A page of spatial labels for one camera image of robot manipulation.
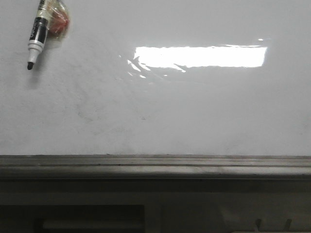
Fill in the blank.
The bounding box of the red magnet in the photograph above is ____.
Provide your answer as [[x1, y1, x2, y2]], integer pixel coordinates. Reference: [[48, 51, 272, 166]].
[[47, 0, 70, 41]]

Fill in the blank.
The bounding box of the grey metal whiteboard tray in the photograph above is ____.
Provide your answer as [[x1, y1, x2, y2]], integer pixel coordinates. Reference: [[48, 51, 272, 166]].
[[0, 154, 311, 180]]

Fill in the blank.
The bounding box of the black white whiteboard marker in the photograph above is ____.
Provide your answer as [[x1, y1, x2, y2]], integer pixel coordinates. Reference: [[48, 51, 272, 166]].
[[27, 0, 52, 70]]

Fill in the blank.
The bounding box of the white whiteboard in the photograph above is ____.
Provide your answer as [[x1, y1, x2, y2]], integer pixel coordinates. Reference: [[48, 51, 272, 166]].
[[0, 0, 311, 155]]

